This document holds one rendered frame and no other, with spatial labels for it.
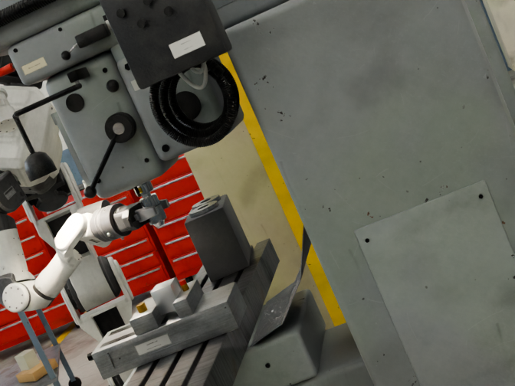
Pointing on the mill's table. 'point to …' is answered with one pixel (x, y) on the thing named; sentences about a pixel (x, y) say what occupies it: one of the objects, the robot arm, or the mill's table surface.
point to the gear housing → (57, 40)
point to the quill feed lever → (123, 134)
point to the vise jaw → (143, 324)
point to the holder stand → (218, 237)
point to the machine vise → (172, 329)
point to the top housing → (39, 20)
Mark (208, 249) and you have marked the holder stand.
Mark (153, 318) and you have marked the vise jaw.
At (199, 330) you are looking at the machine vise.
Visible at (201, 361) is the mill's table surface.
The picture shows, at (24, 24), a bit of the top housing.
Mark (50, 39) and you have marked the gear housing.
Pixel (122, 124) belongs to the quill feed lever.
